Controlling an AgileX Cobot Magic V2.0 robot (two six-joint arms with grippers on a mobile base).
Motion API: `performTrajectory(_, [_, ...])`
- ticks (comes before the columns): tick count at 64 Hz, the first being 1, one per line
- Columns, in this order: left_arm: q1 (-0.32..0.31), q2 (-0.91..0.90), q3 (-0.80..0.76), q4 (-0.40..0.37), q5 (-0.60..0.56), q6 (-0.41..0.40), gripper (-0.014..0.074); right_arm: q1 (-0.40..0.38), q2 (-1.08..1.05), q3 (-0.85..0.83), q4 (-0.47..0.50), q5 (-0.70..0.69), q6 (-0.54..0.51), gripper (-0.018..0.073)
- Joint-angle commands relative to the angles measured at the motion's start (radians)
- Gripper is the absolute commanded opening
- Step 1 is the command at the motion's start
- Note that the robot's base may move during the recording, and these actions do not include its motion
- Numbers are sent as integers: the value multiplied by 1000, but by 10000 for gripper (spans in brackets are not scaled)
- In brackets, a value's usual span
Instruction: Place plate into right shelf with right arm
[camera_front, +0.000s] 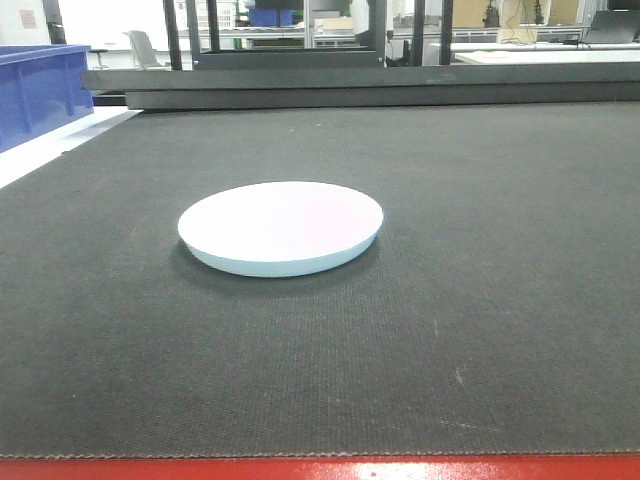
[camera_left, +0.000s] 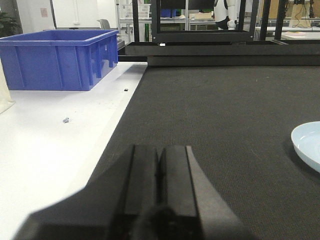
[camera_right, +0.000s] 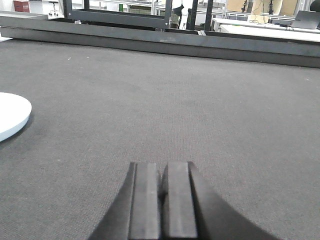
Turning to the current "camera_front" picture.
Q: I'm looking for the red metal table frame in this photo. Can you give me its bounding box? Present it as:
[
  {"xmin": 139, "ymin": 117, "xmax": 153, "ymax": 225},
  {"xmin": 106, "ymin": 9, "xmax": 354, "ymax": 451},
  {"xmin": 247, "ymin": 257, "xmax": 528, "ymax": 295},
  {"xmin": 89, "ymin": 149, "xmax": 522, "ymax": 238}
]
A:
[{"xmin": 1, "ymin": 455, "xmax": 639, "ymax": 479}]

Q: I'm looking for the dark grey table mat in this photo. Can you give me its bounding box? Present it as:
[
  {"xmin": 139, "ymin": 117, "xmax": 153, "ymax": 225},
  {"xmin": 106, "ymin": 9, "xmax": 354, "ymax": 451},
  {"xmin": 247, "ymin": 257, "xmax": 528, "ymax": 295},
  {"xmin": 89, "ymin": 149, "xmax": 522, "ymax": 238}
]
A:
[{"xmin": 1, "ymin": 103, "xmax": 639, "ymax": 458}]

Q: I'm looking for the blue plastic bin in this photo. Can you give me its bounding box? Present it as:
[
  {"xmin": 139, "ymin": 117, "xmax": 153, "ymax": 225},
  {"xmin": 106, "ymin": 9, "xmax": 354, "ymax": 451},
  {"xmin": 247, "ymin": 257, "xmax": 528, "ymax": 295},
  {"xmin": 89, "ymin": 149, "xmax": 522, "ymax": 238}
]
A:
[{"xmin": 1, "ymin": 45, "xmax": 93, "ymax": 152}]

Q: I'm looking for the white round plate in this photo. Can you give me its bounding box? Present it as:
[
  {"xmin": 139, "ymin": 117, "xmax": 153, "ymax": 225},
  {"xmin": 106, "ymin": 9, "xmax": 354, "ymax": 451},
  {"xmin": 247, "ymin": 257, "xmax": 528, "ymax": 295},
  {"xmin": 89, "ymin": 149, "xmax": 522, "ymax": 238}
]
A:
[{"xmin": 177, "ymin": 181, "xmax": 384, "ymax": 278}]

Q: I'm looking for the black metal rack frame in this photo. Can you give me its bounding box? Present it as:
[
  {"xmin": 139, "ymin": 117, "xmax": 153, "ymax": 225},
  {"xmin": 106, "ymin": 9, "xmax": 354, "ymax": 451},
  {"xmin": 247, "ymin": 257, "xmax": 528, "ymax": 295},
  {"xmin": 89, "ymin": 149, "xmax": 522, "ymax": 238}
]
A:
[{"xmin": 82, "ymin": 1, "xmax": 639, "ymax": 110}]

